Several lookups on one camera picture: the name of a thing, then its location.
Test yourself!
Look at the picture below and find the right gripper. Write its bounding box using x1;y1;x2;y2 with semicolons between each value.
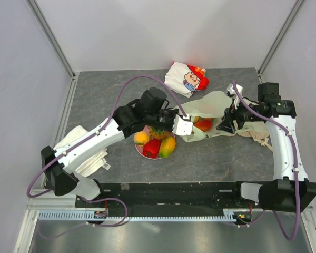
216;96;263;134

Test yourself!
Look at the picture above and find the fake pineapple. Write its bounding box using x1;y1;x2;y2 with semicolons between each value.
148;126;169;141

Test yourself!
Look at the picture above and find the fake red orange mango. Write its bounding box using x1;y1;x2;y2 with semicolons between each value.
194;120;212;132

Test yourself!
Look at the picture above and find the green avocado print plastic bag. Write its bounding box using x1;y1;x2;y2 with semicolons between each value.
173;90;269;143

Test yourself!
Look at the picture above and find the fake yellow pear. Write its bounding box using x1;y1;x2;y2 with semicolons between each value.
133;131;150;146

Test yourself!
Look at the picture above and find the fake red bell pepper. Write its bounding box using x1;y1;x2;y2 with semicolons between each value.
142;139;161;159

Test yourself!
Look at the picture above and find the small yellow fake fruit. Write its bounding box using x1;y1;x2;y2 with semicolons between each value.
193;116;200;123

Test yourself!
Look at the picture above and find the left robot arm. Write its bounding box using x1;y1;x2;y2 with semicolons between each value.
41;87;182;207

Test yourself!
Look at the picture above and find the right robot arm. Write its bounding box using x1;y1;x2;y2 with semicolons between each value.
216;82;316;213

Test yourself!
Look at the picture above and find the white red cartoon bag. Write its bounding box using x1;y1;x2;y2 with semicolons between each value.
164;62;209;98

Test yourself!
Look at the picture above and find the beige crumpled cloth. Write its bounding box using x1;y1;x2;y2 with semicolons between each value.
237;130;273;151

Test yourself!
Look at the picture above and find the pink plate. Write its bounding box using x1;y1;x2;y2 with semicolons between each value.
133;126;176;160

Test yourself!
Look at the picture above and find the white folded towel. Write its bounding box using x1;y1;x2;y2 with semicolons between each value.
53;125;111;177

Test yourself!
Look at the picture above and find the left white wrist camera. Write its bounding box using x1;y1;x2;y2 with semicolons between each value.
172;114;193;136

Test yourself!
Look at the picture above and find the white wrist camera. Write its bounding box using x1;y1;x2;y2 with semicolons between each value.
226;83;243;109
172;114;193;136

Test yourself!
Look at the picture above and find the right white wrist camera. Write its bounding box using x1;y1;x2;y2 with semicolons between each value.
226;83;243;109

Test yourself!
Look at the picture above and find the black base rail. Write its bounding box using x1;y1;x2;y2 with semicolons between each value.
74;181;261;211

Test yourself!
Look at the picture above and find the slotted cable duct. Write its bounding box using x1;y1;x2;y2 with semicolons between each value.
38;210;236;222

